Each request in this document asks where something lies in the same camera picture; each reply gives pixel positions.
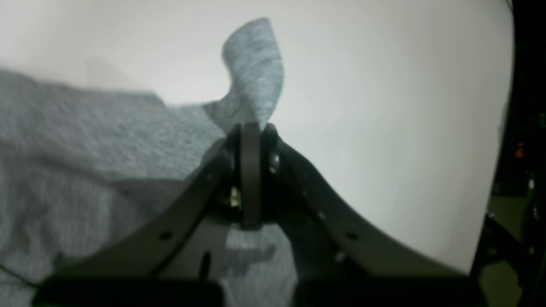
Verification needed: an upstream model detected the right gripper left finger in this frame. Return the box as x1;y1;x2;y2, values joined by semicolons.
32;123;261;307

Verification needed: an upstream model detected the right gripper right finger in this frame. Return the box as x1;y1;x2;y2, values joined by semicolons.
261;124;486;307

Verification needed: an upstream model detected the grey T-shirt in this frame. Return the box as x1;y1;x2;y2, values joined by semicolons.
1;18;284;307

